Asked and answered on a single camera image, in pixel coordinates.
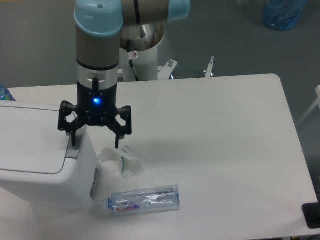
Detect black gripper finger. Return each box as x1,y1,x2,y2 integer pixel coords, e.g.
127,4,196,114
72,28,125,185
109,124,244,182
57,100,88,148
106,105,132,149

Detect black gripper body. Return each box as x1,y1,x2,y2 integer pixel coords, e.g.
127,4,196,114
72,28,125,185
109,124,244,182
76,82,118,127

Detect white push-lid trash can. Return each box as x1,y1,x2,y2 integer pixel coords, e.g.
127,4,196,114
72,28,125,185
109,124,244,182
0,100,100,209

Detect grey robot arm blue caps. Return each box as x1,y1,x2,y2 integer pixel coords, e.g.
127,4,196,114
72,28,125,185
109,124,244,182
57,0,191,147

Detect blue bottle behind trash can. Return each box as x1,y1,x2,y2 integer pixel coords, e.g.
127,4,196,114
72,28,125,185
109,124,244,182
0,84,16,101

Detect crumpled white paper wrapper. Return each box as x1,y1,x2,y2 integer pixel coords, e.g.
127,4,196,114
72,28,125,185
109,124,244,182
97,145,142,179

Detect empty clear plastic bottle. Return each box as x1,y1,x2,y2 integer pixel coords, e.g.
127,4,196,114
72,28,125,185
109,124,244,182
101,185,180,216

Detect blue plastic bag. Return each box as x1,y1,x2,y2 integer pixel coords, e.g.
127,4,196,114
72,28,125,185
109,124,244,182
262,0,308,31

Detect black device at table edge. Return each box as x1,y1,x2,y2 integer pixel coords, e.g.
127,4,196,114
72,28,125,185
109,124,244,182
302,202,320,229

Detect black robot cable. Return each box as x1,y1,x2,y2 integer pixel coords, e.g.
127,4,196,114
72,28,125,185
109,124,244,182
126,39,140,82

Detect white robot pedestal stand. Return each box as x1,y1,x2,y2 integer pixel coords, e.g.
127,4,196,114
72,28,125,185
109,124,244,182
117,21,179,83

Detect white frame at right edge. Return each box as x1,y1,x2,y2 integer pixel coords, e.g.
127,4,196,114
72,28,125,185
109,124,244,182
296,85,320,129

